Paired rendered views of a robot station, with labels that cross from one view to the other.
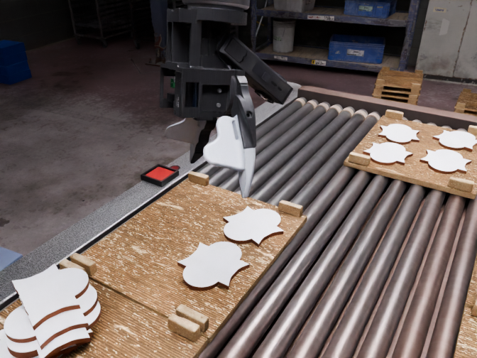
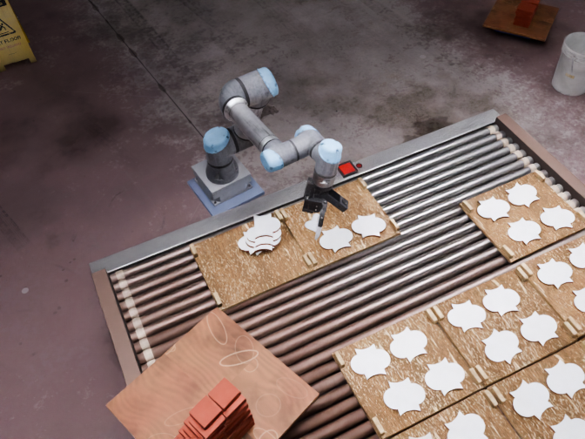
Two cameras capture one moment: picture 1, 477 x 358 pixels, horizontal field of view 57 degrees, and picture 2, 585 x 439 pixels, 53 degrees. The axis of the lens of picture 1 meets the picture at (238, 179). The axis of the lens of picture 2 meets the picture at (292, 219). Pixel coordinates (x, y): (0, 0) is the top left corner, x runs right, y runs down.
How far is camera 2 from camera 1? 1.67 m
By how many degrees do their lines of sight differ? 33
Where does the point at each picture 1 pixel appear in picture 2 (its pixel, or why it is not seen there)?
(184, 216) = not seen: hidden behind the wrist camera
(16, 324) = (250, 233)
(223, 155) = (311, 226)
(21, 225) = (285, 118)
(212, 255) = (338, 234)
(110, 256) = (296, 214)
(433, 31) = not seen: outside the picture
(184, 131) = not seen: hidden behind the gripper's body
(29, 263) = (264, 201)
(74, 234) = (288, 192)
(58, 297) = (266, 230)
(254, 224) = (369, 226)
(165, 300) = (307, 246)
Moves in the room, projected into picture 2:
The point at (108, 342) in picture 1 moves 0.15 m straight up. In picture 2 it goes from (279, 253) to (277, 231)
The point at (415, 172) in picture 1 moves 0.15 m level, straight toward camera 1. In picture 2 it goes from (494, 231) to (467, 247)
